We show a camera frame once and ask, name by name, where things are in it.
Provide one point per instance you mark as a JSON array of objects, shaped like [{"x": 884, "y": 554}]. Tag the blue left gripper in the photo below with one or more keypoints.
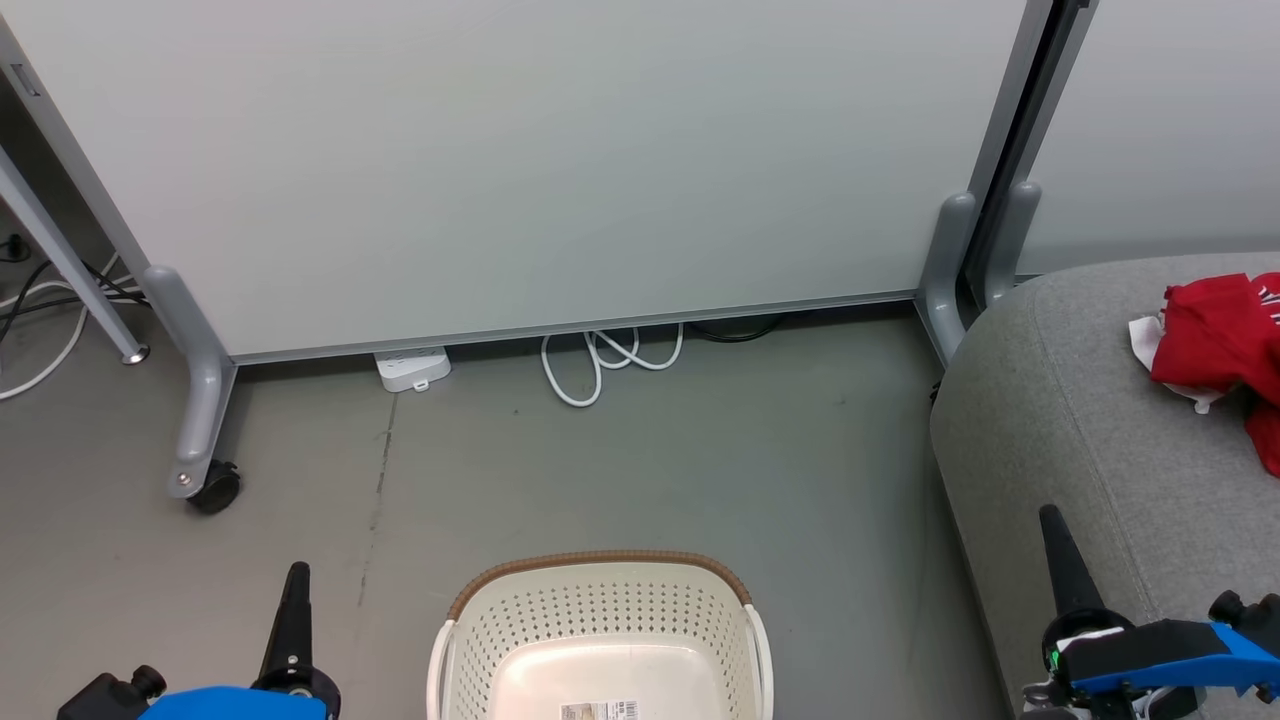
[{"x": 240, "y": 703}]

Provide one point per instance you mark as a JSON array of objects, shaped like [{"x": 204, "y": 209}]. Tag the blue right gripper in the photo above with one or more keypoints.
[{"x": 1150, "y": 655}]

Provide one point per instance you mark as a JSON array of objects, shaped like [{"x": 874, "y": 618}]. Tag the red and white garment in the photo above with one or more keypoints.
[{"x": 1215, "y": 330}]

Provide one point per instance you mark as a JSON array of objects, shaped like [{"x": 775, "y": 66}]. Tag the cream perforated laundry basket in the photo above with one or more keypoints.
[{"x": 600, "y": 610}]

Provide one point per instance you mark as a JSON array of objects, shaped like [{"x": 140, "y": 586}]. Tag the grey fabric sofa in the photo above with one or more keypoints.
[{"x": 1080, "y": 420}]

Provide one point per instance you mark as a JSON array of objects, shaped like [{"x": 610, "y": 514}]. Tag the black caster wheel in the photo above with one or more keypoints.
[{"x": 215, "y": 490}]

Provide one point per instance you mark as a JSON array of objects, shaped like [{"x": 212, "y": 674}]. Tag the grey partition leg with caster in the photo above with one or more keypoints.
[{"x": 205, "y": 380}]

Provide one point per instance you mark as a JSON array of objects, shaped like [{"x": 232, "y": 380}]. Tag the white power strip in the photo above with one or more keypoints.
[{"x": 412, "y": 366}]

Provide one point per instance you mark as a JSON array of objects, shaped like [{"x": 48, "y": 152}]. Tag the white barcode label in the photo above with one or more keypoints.
[{"x": 600, "y": 711}]

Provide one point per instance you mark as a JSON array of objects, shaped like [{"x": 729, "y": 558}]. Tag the grey curved partition leg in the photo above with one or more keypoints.
[
  {"x": 1015, "y": 235},
  {"x": 945, "y": 270}
]

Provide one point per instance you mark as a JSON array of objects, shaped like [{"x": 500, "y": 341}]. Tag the grey metal table leg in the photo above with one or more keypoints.
[{"x": 60, "y": 255}]

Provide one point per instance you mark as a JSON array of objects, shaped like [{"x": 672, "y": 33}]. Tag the narrow white partition panel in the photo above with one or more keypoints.
[{"x": 1170, "y": 120}]

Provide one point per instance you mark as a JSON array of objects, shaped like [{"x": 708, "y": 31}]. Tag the wide white partition panel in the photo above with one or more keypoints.
[{"x": 500, "y": 150}]

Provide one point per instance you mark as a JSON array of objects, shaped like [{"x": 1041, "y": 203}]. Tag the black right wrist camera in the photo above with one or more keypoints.
[{"x": 1250, "y": 615}]

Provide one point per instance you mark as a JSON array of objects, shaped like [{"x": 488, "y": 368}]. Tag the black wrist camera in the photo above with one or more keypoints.
[
  {"x": 100, "y": 697},
  {"x": 1250, "y": 615}
]

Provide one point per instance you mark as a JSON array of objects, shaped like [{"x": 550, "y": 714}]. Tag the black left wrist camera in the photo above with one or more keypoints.
[{"x": 100, "y": 697}]

